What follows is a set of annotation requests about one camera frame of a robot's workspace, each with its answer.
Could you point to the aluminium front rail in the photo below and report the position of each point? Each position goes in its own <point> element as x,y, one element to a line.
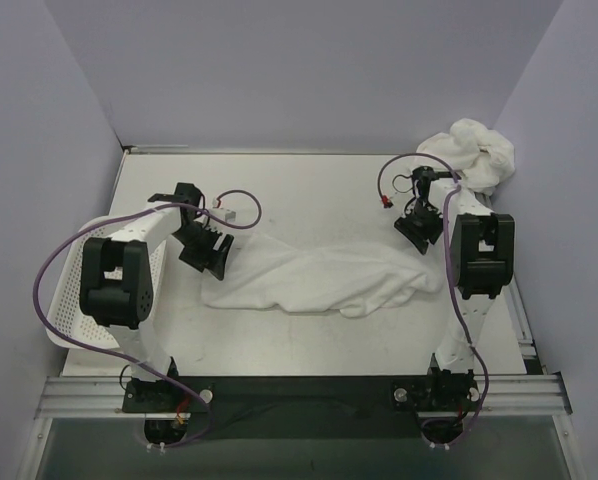
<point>101,397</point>

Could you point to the crumpled white towel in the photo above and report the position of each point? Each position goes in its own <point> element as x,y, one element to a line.
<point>482,157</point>

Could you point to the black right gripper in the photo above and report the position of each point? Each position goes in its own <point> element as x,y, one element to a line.
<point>421,226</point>

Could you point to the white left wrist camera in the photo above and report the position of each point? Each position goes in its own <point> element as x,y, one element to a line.
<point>224,214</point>

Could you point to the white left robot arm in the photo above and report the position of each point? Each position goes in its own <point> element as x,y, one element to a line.
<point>169,213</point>

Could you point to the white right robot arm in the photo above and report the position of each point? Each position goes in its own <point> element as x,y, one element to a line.
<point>477,251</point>

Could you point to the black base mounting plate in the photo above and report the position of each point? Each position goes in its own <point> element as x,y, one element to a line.
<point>434,405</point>

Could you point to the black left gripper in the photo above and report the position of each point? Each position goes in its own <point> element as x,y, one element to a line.
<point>207,248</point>

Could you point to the white towel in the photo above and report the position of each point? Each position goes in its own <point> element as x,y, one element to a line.
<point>354,279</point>
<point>482,157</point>

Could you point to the white perforated plastic basket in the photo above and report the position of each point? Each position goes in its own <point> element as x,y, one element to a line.
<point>105,283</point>

